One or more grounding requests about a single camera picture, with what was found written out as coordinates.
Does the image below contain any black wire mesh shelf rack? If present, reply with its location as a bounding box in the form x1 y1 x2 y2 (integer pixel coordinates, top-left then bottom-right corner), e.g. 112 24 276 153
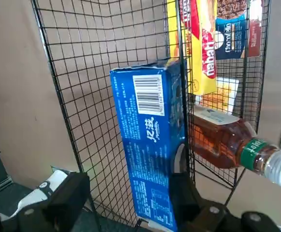
31 0 271 232

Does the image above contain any Franzzi white cookie box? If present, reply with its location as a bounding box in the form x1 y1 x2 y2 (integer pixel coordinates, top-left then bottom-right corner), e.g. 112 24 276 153
199 76 240 114

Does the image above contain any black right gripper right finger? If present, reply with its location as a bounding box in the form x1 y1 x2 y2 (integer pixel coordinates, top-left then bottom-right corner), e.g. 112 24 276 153
170 170 281 232

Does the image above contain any brown tea bottle white cap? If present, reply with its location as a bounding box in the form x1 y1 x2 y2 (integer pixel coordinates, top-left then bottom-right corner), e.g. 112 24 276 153
190 105 281 187

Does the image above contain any Chocofello blue red cookie box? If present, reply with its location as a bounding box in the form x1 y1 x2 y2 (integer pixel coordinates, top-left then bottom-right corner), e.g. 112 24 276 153
215 0 263 60

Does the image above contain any yellow Nabati wafer pack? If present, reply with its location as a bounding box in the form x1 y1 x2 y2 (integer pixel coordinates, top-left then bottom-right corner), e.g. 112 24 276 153
166 0 218 96

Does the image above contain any blue Oreo cookie box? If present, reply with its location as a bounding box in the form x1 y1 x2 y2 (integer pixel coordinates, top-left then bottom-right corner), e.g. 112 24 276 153
109 59 188 232

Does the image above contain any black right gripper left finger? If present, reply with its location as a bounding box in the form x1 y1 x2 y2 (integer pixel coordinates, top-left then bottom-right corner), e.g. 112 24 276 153
0 172 91 232

